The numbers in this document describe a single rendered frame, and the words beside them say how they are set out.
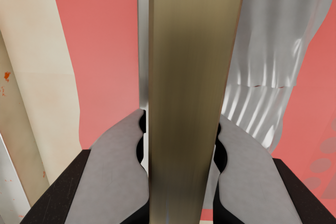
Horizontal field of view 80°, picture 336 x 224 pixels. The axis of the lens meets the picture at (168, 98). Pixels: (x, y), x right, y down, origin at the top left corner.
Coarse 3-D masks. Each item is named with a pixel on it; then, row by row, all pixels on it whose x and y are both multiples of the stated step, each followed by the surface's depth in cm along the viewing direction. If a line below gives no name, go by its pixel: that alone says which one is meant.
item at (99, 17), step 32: (64, 0) 16; (96, 0) 15; (128, 0) 15; (64, 32) 17; (96, 32) 17; (128, 32) 17; (320, 32) 16; (96, 64) 18; (128, 64) 18; (320, 64) 18
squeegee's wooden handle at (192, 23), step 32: (160, 0) 6; (192, 0) 6; (224, 0) 6; (160, 32) 6; (192, 32) 6; (224, 32) 6; (160, 64) 7; (192, 64) 7; (224, 64) 7; (160, 96) 7; (192, 96) 7; (160, 128) 8; (192, 128) 8; (160, 160) 9; (192, 160) 9; (160, 192) 10; (192, 192) 10
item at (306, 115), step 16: (80, 80) 19; (96, 80) 18; (112, 80) 18; (128, 80) 18; (80, 96) 19; (96, 96) 19; (112, 96) 19; (128, 96) 19; (304, 96) 19; (320, 96) 19; (80, 112) 20; (96, 112) 20; (112, 112) 20; (128, 112) 20; (288, 112) 20; (304, 112) 20; (320, 112) 20; (80, 128) 21; (96, 128) 21; (288, 128) 21; (304, 128) 21; (320, 128) 21; (80, 144) 22; (288, 144) 22; (304, 144) 21; (288, 160) 23; (304, 160) 22
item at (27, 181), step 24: (0, 48) 17; (0, 72) 17; (0, 96) 17; (0, 120) 17; (24, 120) 20; (0, 144) 18; (24, 144) 20; (0, 168) 19; (24, 168) 20; (0, 192) 20; (24, 192) 21
